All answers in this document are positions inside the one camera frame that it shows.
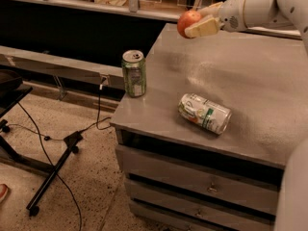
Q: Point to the white can lying sideways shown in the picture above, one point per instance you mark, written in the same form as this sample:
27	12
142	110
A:
204	113

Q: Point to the red apple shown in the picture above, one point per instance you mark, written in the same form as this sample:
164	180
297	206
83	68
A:
187	19

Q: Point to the upper shelf with clutter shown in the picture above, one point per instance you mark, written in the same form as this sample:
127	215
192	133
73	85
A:
128	0

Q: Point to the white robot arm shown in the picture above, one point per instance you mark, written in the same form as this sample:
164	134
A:
292	209

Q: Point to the upright green soda can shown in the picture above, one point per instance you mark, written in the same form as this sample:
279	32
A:
134	74

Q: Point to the grey drawer cabinet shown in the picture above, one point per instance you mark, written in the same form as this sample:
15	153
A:
205	148

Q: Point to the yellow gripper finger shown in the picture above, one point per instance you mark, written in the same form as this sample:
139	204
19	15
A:
206	26
210	10

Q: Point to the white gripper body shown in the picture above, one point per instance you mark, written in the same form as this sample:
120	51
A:
230	14

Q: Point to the grey low shelf ledge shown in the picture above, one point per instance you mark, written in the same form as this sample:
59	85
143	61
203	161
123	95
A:
91	73

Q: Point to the red white shoe tip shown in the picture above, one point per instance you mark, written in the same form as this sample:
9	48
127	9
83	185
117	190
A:
3	191

